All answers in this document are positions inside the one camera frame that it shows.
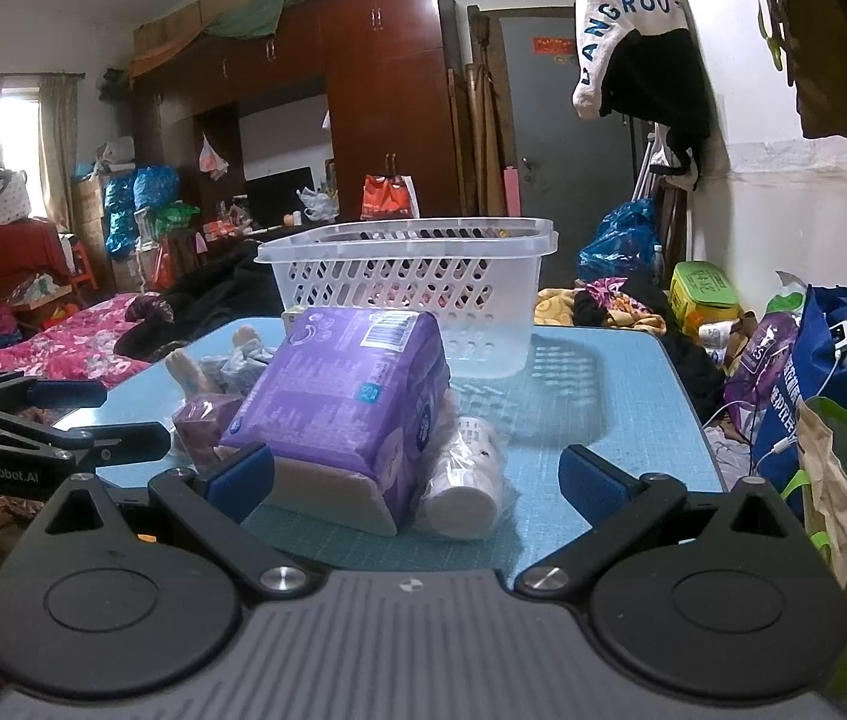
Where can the purple printed bag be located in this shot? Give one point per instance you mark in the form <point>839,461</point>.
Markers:
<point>757,360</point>

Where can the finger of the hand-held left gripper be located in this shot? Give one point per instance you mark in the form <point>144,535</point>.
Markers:
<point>55,394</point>
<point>115,441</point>

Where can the plastic-wrapped white cup stack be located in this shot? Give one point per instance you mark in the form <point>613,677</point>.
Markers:
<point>461,495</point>

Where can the white metal folding frame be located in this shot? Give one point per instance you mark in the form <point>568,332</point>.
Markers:
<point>648,165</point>

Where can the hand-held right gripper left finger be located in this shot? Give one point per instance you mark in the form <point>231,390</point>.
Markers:
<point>243,476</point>

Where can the pink board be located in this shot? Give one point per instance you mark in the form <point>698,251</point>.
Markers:
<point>510,191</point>

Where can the green white paper bag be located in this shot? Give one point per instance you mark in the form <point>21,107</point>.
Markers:
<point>836,480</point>

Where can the white plastic basket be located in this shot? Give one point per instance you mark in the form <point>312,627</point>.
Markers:
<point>393,277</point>

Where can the yellow green box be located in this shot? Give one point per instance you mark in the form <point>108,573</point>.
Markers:
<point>701,292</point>

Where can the black cloth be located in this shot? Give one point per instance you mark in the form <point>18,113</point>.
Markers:
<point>205,292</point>

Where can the colourful patterned cloth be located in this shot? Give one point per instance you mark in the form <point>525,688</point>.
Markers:
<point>614,307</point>

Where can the small purple packet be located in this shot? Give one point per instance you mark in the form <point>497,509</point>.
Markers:
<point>202,420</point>

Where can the pile of blue plastic bags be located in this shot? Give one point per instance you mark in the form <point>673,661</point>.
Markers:
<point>139,199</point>

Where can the cardboard boxes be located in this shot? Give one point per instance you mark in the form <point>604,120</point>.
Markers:
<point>190,11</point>

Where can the brown wooden wardrobe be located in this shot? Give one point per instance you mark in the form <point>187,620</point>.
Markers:
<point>386,75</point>

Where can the purple pad pack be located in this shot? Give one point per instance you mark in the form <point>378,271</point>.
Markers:
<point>333,390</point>

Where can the white dotted bag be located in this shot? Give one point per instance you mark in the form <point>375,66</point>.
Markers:
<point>4,199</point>

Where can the blue plastic bag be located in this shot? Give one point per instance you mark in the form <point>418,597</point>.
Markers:
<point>618,240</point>

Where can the beige grey cloth bundle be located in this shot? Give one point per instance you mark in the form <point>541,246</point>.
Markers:
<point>232,367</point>

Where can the green hanging bag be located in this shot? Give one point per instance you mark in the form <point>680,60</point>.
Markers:
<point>768,7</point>

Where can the white black hanging jacket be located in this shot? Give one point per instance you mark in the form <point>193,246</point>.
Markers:
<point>618,7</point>

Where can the wooden planks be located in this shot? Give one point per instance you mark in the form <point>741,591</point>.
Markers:
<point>479,112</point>

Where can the white hanging plastic bag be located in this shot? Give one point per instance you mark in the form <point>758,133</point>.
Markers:
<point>211,156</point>

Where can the beige curtain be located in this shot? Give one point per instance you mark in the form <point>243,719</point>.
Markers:
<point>57,150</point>

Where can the red orange hanging bag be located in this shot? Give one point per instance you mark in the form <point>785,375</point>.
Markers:
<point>387,199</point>

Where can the grey door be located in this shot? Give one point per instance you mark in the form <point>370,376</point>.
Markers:
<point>543,120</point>

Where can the white tissue pack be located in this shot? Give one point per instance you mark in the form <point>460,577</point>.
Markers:
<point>333,499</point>

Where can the black monitor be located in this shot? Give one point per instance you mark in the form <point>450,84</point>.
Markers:
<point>277,199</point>

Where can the red floral blanket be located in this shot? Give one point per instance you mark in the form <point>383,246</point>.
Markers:
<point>70,345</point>

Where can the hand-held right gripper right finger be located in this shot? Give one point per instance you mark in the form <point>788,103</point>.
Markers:
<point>588,484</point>

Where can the blue shopping bag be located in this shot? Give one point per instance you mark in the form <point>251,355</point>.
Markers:
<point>791,405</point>

